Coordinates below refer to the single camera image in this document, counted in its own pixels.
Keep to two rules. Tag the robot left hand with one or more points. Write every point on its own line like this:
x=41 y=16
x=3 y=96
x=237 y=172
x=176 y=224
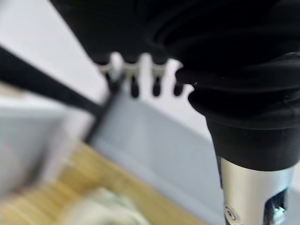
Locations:
x=211 y=47

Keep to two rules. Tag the grey rack shelf panel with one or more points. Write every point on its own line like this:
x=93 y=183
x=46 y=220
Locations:
x=30 y=143

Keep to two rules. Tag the black metal shoe rack frame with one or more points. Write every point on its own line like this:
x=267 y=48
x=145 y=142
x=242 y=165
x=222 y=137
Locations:
x=47 y=84

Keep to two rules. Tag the pale slipper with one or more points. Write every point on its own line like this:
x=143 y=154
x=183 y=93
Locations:
x=103 y=208

